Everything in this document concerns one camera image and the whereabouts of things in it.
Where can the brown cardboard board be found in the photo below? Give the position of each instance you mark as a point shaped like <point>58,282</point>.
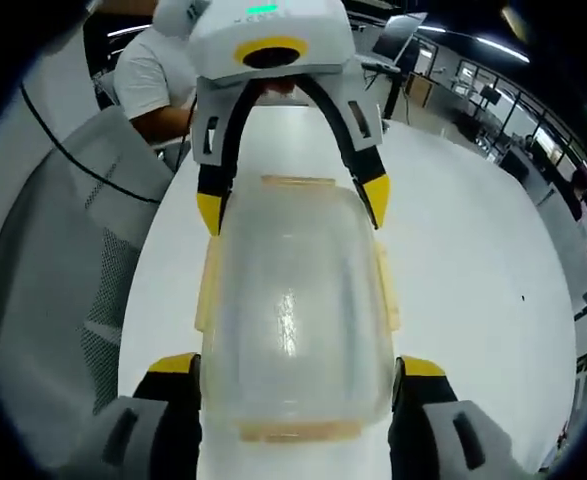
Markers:
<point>419,90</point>

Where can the black laptop stand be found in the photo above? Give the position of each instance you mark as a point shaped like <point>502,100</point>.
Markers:
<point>392,95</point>

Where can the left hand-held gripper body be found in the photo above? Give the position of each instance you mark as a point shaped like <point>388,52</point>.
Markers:
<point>273,30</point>

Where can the person's left hand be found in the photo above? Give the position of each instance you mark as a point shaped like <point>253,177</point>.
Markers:
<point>278,88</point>

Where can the open silver laptop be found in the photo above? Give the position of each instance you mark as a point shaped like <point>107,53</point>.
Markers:
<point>395,42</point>

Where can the person's white shirt torso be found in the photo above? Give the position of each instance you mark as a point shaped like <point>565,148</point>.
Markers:
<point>145,75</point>

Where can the grey mesh office chair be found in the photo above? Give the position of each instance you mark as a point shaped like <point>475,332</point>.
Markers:
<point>48,250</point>

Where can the clear plastic food container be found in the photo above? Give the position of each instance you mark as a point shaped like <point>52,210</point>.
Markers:
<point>298,280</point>

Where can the small black monitor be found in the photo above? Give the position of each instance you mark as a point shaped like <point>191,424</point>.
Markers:
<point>491,95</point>

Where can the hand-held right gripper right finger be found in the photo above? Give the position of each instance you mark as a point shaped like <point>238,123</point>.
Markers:
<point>443,430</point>

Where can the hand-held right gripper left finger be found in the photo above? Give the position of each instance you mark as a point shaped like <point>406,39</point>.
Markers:
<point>138,430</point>

